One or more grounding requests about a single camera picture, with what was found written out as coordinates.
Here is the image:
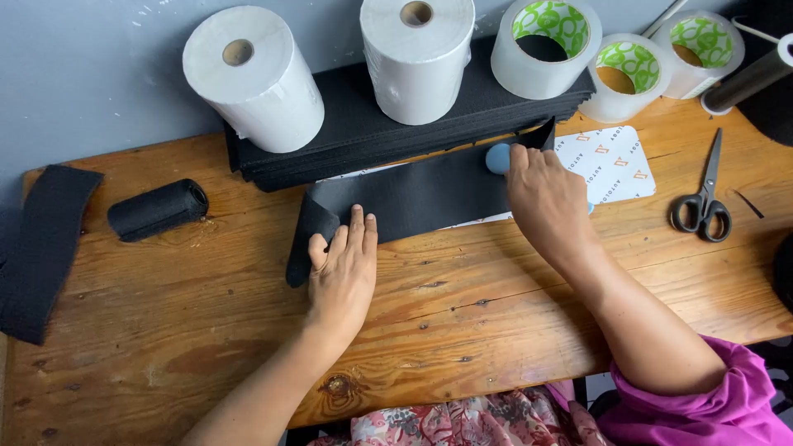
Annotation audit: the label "blue squeegee tool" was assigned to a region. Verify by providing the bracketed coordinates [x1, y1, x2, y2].
[485, 143, 594, 216]

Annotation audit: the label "white paper roll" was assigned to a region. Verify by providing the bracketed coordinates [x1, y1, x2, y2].
[360, 0, 476, 126]
[182, 5, 325, 154]

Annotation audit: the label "clear tape roll green core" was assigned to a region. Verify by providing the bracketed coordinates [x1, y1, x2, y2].
[578, 33, 674, 124]
[491, 0, 603, 101]
[650, 9, 746, 100]

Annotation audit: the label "white stick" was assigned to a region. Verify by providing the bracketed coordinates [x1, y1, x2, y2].
[640, 0, 690, 39]

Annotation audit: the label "magenta sleeve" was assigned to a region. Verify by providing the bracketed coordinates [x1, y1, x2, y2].
[596, 335, 793, 446]

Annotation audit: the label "thin black fabric sliver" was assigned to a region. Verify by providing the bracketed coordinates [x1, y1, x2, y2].
[734, 190, 765, 220]

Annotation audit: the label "stack of black fabric sheets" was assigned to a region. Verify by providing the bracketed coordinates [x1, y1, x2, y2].
[224, 34, 597, 193]

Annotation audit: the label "floral patterned garment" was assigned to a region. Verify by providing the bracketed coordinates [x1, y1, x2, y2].
[306, 380, 611, 446]

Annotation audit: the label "black handled scissors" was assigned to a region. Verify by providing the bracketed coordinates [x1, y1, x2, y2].
[670, 128, 733, 243]

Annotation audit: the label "black film roll white core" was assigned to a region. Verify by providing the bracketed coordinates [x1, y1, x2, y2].
[700, 33, 793, 116]

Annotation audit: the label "flat black fabric piece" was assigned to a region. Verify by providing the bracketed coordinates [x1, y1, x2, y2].
[0, 164, 105, 346]

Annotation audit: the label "person's right hand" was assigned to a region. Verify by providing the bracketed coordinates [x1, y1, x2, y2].
[505, 144, 602, 273]

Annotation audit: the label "person's left hand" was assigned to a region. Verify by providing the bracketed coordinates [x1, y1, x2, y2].
[307, 205, 379, 338]

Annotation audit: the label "rolled black fabric piece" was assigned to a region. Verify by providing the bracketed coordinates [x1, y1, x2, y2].
[107, 178, 209, 243]

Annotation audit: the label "black fabric strip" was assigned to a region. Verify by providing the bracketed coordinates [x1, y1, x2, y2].
[285, 118, 556, 289]

